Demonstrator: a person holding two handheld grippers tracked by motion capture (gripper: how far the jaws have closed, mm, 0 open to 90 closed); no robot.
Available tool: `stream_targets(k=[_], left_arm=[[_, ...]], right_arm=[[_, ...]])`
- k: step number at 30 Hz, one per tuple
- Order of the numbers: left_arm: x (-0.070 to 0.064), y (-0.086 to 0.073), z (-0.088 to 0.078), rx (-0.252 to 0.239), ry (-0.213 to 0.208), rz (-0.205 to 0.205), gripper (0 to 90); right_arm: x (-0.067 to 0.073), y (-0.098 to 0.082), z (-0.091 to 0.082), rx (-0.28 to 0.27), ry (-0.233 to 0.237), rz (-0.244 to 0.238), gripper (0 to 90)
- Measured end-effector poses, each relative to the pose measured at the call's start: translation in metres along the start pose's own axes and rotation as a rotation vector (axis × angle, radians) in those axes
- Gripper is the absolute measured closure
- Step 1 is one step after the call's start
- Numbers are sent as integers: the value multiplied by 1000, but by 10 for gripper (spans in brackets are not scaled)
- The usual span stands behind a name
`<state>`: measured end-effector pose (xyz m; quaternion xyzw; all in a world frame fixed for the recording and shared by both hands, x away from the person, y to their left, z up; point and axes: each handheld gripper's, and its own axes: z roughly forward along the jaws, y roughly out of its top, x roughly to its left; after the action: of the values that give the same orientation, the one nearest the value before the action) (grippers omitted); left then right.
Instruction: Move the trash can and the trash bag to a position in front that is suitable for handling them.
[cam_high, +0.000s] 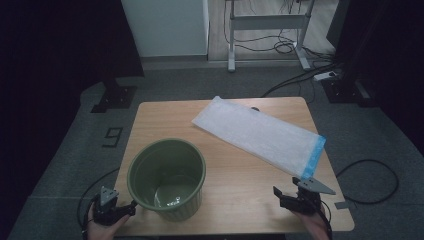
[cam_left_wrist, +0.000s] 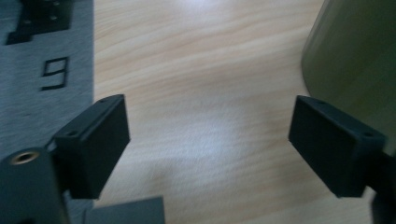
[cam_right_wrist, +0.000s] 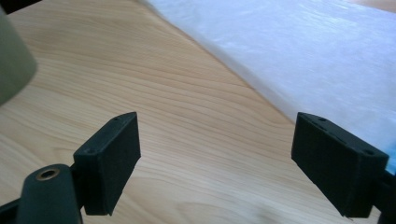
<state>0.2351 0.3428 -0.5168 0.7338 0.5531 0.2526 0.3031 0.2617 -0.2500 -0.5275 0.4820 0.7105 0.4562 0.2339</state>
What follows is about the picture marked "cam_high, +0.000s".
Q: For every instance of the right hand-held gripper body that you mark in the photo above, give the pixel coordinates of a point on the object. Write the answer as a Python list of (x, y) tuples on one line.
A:
[(305, 203)]

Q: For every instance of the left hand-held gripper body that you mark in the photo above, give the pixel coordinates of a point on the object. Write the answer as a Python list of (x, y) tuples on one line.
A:
[(106, 210)]

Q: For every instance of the green plastic bin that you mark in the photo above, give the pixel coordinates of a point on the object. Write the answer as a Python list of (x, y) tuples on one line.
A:
[(150, 166)]

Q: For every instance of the white plastic bag blue edge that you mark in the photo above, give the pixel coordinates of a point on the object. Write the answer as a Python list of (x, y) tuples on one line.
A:
[(256, 133)]

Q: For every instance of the person's left hand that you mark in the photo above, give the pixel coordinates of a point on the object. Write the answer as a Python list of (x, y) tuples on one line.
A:
[(101, 231)]

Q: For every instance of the person's right hand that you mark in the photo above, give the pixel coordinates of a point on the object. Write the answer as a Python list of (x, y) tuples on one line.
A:
[(316, 226)]

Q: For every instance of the grey tape piece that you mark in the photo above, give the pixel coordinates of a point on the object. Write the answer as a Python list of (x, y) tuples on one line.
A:
[(342, 205)]

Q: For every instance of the black floor marking tape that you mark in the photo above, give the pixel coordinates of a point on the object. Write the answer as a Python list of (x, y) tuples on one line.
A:
[(109, 146)]

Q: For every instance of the round black table grommet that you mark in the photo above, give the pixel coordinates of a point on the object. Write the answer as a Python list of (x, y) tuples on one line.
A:
[(256, 109)]

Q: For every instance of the black stand base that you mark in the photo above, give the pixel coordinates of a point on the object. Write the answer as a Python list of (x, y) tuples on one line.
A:
[(116, 96), (343, 91)]

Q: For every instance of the white power strip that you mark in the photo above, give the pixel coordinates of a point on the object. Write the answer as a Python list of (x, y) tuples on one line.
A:
[(324, 76)]

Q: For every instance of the black curtain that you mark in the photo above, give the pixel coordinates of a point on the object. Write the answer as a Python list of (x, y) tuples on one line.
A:
[(50, 50), (393, 50)]

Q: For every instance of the white cabinet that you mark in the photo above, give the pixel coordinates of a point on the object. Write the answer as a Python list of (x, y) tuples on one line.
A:
[(166, 26)]

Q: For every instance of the white metal table frame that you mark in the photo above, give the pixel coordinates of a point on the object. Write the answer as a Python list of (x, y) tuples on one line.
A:
[(266, 22)]

